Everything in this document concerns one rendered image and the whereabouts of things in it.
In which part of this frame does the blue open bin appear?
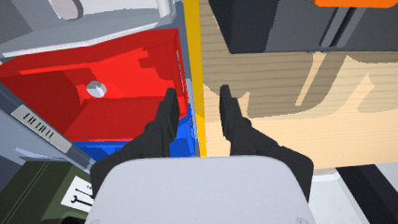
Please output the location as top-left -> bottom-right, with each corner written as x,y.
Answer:
72,105 -> 195,161

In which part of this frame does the olive green tool case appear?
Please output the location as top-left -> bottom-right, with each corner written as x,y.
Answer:
0,161 -> 93,224

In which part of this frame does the red bin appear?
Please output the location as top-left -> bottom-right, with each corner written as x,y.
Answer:
0,28 -> 188,141

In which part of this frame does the yellow bar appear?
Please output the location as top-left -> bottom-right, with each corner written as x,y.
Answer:
183,0 -> 206,157

